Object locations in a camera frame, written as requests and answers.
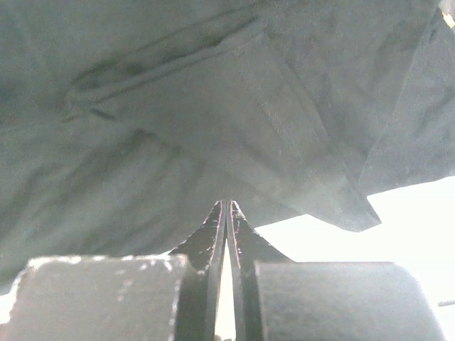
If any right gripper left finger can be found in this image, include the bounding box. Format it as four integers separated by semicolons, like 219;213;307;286
170;200;226;341

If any black daisy print t-shirt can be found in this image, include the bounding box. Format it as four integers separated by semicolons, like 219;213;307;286
1;1;454;293

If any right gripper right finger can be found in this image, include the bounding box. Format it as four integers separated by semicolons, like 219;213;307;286
226;200;293;341

